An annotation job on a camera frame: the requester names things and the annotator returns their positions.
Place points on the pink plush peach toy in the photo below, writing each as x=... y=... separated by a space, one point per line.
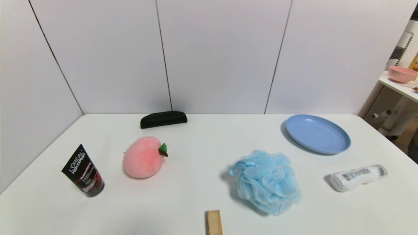
x=142 y=158

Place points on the small wooden block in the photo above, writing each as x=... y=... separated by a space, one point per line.
x=214 y=223

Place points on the white side table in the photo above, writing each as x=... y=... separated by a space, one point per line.
x=396 y=98

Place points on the pink bowl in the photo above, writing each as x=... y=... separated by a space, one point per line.
x=402 y=73

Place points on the white lotion bottle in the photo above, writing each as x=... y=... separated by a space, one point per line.
x=356 y=177

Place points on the black L'Oreal face wash tube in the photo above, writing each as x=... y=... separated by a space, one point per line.
x=83 y=171

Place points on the blue plastic plate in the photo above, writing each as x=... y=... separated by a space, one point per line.
x=318 y=133

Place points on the blue mesh bath loofah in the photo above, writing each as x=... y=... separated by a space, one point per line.
x=266 y=181

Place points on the black fabric pouch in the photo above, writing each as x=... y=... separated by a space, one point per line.
x=163 y=119

